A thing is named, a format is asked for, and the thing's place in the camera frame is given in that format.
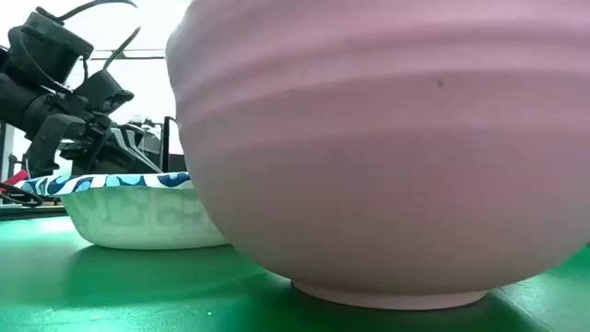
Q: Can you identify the green table mat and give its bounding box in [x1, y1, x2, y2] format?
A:
[0, 215, 590, 332]

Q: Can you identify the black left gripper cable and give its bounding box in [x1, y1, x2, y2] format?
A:
[35, 0, 138, 23]

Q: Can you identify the red tag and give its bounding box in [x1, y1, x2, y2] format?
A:
[0, 169, 30, 186]

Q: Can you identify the black aluminium table frame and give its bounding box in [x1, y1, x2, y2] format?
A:
[0, 205, 68, 221]

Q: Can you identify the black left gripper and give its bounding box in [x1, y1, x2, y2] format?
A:
[26, 113, 163, 179]

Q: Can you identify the blue patterned paper bowl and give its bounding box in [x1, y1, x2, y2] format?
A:
[18, 172, 230, 251]

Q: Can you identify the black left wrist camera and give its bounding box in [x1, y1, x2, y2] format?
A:
[73, 68, 136, 116]

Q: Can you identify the reddish pink bowl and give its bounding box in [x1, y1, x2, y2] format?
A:
[164, 0, 590, 311]

